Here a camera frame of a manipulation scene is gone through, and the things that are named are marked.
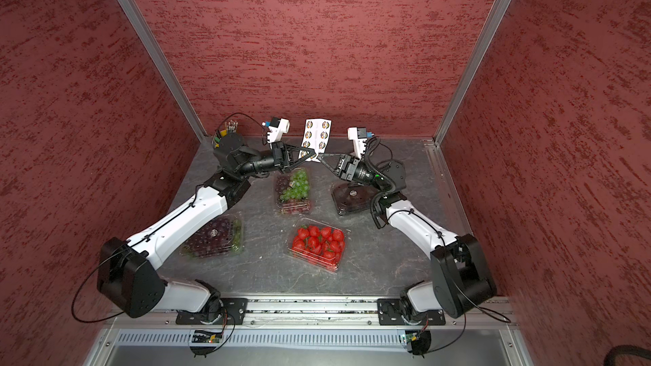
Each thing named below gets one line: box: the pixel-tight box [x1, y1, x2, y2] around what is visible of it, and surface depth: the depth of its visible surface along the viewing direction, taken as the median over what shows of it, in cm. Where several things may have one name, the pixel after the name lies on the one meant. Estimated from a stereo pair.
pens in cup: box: [224, 119, 240, 134], surface depth 105 cm
